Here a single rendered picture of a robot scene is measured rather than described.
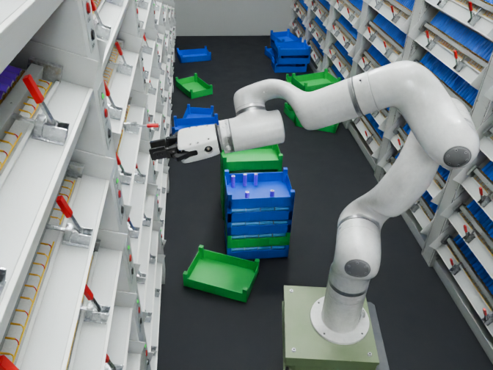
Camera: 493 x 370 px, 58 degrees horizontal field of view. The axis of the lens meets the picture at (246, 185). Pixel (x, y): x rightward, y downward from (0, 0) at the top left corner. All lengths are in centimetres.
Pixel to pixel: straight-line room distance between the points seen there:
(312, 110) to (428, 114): 24
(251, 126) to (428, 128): 40
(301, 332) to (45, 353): 101
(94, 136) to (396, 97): 62
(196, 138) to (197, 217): 139
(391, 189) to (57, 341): 81
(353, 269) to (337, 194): 153
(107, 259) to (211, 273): 121
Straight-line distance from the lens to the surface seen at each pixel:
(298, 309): 156
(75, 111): 73
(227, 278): 213
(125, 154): 132
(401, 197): 115
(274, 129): 110
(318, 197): 266
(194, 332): 196
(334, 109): 103
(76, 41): 79
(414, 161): 114
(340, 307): 143
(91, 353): 85
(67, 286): 70
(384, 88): 101
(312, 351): 148
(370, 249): 120
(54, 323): 66
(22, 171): 59
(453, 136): 101
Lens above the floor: 158
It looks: 36 degrees down
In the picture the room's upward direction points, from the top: 2 degrees clockwise
